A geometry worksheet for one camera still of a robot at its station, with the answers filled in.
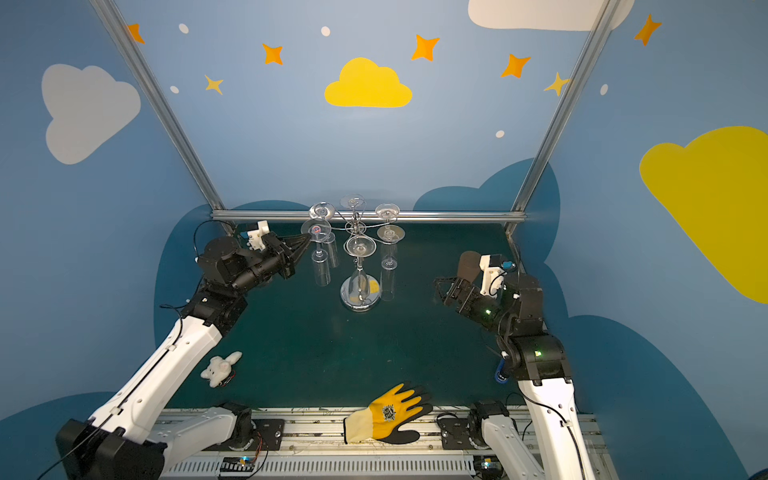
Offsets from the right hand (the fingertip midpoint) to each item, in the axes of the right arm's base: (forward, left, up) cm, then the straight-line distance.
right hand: (449, 284), depth 67 cm
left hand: (+7, +32, +8) cm, 34 cm away
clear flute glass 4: (+10, +23, -16) cm, 30 cm away
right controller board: (-31, -13, -35) cm, 48 cm away
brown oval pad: (+26, -13, -26) cm, 39 cm away
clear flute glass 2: (+24, +15, -1) cm, 29 cm away
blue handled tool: (-8, -18, -31) cm, 37 cm away
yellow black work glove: (-19, +9, -28) cm, 36 cm away
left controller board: (-34, +51, -34) cm, 70 cm away
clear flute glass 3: (+14, +14, +2) cm, 20 cm away
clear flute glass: (+20, +32, +3) cm, 38 cm away
